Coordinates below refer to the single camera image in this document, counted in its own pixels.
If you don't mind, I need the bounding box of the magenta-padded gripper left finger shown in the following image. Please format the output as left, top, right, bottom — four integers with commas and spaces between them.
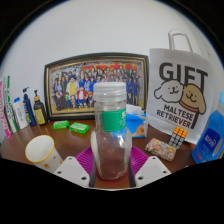
53, 145, 98, 189

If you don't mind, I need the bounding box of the dark blue pump bottle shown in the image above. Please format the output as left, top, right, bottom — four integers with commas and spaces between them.
22, 86, 38, 127

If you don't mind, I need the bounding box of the white lotion bottle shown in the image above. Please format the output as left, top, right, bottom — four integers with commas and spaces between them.
13, 96, 30, 130

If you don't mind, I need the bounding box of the green soap packet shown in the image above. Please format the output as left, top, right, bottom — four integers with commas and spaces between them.
69, 121, 90, 135
51, 119, 71, 130

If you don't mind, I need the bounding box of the puzzle cube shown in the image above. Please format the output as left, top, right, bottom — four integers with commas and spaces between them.
168, 126, 189, 150

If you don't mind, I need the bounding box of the blue tissue pack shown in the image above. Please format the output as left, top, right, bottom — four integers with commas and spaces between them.
124, 103, 149, 139

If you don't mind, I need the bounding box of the framed group photo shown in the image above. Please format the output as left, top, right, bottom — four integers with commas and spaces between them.
43, 52, 150, 121

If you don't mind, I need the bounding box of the clear green-labelled plastic bottle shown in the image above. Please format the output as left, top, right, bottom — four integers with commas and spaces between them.
90, 81, 133, 181

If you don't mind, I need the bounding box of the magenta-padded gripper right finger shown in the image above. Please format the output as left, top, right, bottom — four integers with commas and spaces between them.
128, 145, 172, 189

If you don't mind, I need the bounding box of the white cup with yellow rim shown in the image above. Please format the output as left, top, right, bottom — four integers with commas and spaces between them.
24, 134, 64, 174

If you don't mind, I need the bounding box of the pink tall box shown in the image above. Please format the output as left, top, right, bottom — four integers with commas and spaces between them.
0, 79, 13, 139

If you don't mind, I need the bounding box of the amber pump bottle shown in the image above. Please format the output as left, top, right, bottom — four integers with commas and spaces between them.
33, 89, 49, 126

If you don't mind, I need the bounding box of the floral pouch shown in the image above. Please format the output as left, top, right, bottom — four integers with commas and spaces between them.
144, 137, 178, 162

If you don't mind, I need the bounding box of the white paper gift bag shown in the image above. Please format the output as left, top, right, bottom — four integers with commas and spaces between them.
146, 28, 214, 145

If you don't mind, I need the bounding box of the blue detergent bottle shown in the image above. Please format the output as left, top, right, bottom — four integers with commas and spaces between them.
191, 91, 224, 165

